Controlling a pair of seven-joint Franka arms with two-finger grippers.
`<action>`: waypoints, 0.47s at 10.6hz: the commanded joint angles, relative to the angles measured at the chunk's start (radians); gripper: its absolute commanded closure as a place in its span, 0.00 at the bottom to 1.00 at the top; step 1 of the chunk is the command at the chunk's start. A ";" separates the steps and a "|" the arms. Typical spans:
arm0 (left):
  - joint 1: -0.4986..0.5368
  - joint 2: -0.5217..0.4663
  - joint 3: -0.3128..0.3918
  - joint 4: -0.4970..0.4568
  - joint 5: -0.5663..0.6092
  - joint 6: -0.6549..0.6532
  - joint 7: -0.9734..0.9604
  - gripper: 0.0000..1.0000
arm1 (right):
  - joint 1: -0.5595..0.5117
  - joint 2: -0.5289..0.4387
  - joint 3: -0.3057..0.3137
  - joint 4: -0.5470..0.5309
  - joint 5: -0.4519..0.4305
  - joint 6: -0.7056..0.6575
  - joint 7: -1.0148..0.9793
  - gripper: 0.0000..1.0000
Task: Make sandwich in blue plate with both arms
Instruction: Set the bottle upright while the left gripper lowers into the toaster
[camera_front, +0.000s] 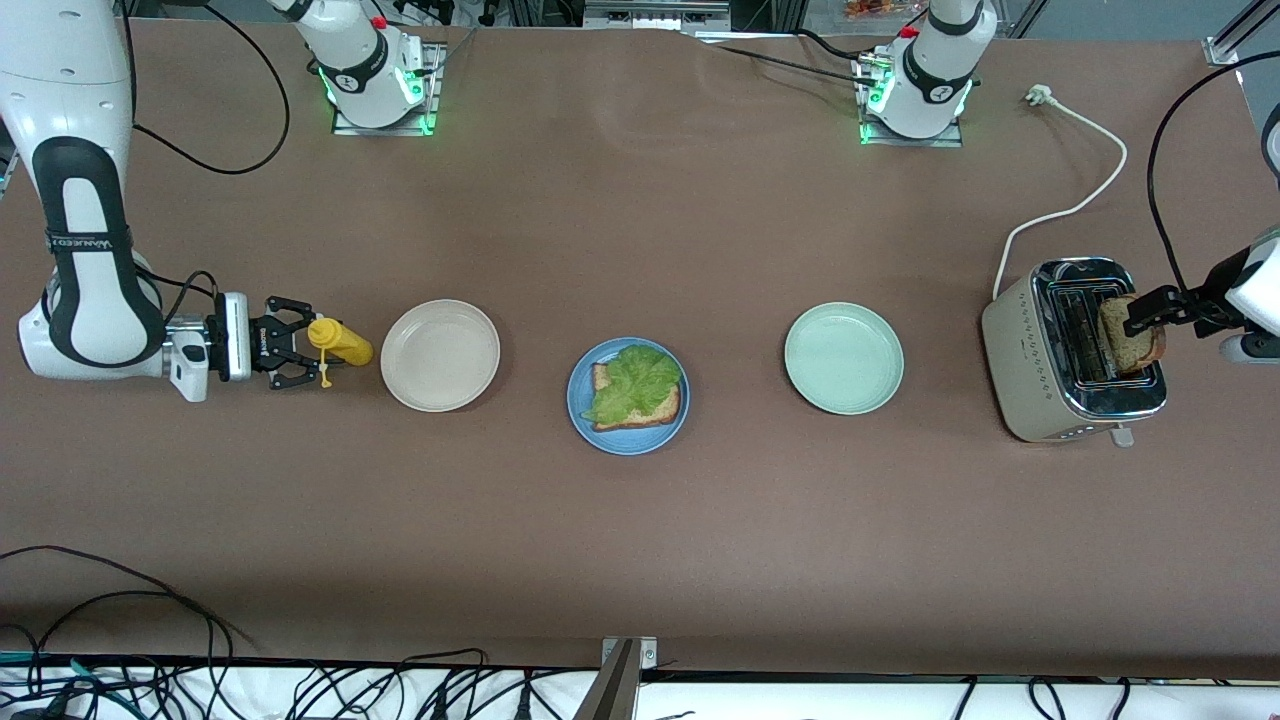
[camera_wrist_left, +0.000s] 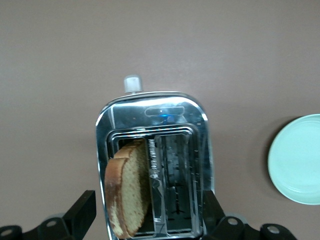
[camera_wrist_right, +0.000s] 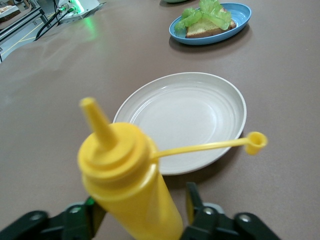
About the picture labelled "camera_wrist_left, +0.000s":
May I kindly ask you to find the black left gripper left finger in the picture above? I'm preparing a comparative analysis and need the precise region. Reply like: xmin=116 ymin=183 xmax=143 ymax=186
xmin=0 ymin=189 xmax=97 ymax=240

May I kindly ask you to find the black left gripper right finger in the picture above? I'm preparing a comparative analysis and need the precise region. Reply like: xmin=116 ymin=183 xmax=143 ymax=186
xmin=202 ymin=190 xmax=297 ymax=240

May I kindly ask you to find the brown toast bread slice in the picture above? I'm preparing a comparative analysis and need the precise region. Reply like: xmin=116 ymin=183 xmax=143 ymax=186
xmin=104 ymin=137 xmax=152 ymax=239

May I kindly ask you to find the green plate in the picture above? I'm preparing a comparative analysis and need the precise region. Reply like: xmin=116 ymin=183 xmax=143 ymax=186
xmin=267 ymin=114 xmax=320 ymax=206

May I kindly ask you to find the beige and chrome toaster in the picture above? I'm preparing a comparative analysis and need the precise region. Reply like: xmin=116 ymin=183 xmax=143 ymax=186
xmin=94 ymin=74 xmax=216 ymax=240

